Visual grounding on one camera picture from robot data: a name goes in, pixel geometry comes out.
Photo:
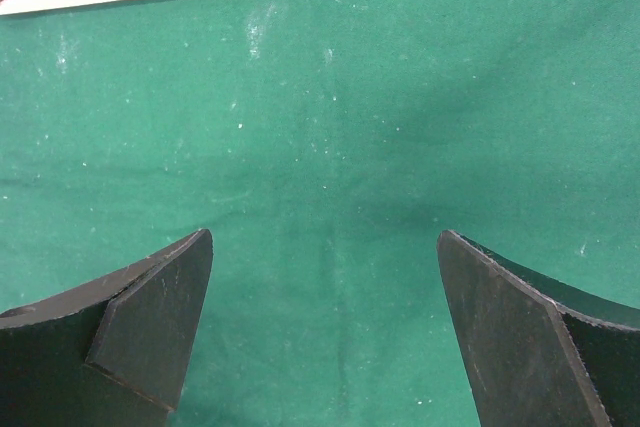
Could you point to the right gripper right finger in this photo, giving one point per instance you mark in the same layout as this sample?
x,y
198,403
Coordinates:
x,y
538,352

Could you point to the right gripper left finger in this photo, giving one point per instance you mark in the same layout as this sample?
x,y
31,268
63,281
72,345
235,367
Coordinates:
x,y
111,352

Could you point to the green surgical cloth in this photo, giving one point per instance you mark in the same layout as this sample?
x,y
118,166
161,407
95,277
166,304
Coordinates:
x,y
325,144

